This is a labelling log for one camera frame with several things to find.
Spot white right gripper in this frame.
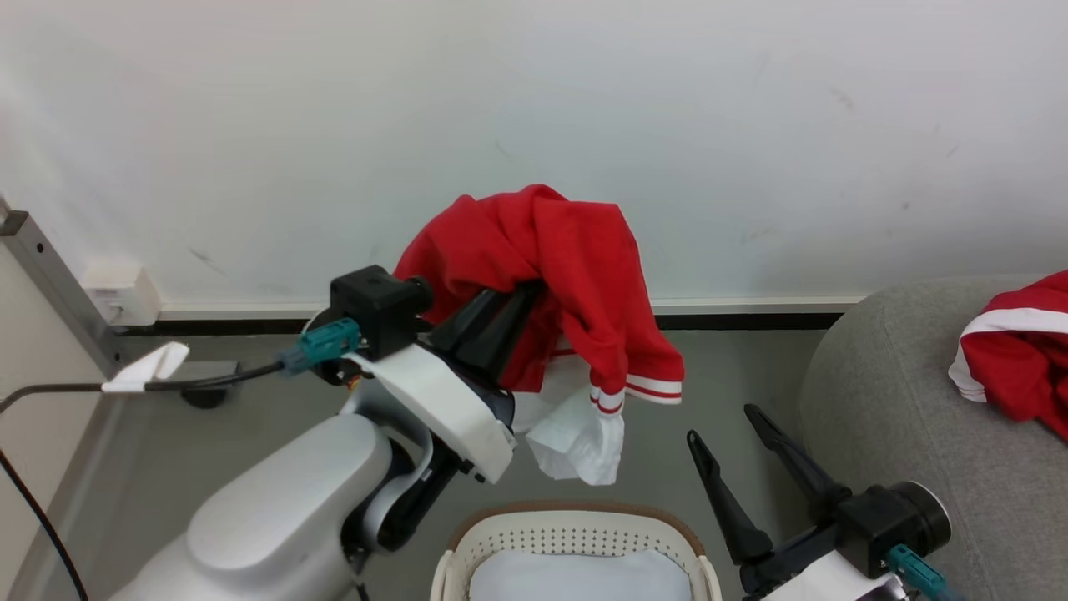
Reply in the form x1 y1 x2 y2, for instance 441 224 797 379
686 403 912 601

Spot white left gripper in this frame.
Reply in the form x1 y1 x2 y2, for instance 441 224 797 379
345 281 548 487

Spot red garment striped white cuffs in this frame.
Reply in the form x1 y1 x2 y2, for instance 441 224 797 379
393 184 686 487

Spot red garment wide white stripe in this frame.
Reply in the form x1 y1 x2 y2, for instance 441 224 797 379
948 269 1068 442

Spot grey fabric sofa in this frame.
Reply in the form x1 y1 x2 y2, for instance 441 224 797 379
797 275 1068 601

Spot white perforated laundry basket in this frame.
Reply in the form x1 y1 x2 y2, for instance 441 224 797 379
429 501 723 601

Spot grey metal foot bar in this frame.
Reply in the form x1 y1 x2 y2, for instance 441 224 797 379
125 360 240 393

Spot white partition panel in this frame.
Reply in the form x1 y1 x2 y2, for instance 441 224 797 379
0 242 119 601

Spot teal left camera connector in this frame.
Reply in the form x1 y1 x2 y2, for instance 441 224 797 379
278 318 363 374

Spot teal camera connector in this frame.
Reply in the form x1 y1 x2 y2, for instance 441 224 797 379
885 543 962 601
278 318 363 374

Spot teal right camera connector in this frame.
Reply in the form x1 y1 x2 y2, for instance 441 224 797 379
885 543 962 601

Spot thin black cable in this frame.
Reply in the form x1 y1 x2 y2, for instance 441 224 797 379
0 360 286 601

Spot white cable tag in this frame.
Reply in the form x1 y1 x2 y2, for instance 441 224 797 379
101 341 191 394

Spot white wall socket box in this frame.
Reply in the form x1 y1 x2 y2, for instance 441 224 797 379
81 262 163 327

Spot grey metal partition post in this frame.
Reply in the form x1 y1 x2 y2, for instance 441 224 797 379
0 209 128 378

